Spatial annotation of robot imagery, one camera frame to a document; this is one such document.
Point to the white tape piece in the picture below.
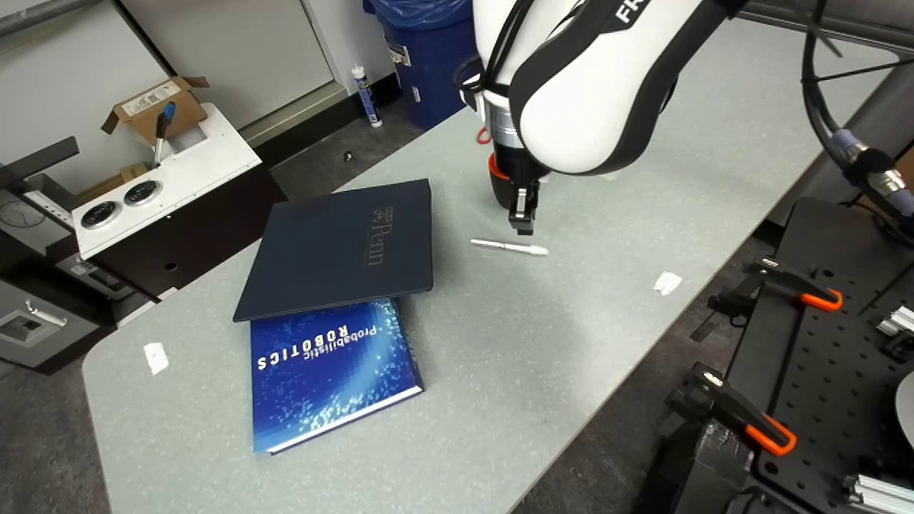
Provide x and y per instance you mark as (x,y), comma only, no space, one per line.
(154,358)
(669,282)

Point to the blue trash bin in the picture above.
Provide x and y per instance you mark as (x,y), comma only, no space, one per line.
(430,57)

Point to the white shelf with round holes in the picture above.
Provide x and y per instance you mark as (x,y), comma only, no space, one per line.
(190,172)

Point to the blue robotics book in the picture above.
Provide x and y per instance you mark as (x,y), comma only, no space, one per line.
(323,379)

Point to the dark blue folder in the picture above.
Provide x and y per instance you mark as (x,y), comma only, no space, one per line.
(332,247)

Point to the white pen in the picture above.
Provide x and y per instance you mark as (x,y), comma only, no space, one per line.
(509,247)

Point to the white tube bottle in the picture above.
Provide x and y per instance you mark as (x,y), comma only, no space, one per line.
(370,94)

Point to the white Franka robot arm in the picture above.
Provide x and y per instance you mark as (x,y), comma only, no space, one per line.
(590,85)

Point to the silver aluminium extrusion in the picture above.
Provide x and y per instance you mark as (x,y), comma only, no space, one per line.
(880,492)

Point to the open cardboard box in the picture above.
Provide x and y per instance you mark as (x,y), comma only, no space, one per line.
(143,111)

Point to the small silver bracket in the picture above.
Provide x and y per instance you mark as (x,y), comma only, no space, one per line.
(898,319)

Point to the black orange bar clamp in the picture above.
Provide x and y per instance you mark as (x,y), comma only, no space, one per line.
(794,285)
(744,415)

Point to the blue item in cardboard box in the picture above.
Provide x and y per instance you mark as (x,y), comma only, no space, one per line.
(167,118)

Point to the grey metal box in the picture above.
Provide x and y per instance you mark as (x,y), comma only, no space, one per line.
(39,322)

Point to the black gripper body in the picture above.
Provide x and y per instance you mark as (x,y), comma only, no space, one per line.
(519,168)

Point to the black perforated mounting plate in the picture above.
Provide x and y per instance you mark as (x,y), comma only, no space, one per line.
(828,371)

